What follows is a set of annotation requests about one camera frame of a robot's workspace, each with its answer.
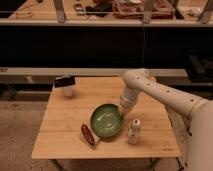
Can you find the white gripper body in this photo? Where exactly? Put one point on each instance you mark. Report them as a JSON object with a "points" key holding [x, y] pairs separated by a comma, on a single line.
{"points": [[128, 100]]}

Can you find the green ceramic bowl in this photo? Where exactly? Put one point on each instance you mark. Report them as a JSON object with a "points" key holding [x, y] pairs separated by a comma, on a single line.
{"points": [[106, 121]]}

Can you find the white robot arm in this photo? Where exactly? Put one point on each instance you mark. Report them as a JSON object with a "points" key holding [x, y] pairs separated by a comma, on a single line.
{"points": [[197, 110]]}

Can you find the wooden side table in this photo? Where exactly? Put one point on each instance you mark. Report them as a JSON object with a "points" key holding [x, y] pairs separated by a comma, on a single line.
{"points": [[58, 137]]}

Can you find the red chip packet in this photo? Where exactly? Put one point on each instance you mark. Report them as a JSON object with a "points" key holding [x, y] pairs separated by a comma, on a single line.
{"points": [[87, 133]]}

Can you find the white cup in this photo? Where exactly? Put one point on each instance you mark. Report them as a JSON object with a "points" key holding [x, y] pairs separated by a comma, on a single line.
{"points": [[68, 91]]}

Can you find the black card on cup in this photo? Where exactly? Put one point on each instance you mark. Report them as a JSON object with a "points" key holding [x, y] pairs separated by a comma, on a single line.
{"points": [[64, 81]]}

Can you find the red wicker tray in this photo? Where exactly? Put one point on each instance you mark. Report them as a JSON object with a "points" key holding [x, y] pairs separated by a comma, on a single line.
{"points": [[161, 9]]}

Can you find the black flat object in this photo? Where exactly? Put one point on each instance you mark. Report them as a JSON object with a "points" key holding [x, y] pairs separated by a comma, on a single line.
{"points": [[100, 10]]}

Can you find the long wooden bench shelf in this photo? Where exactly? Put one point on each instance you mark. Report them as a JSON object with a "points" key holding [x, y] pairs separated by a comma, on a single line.
{"points": [[196, 13]]}

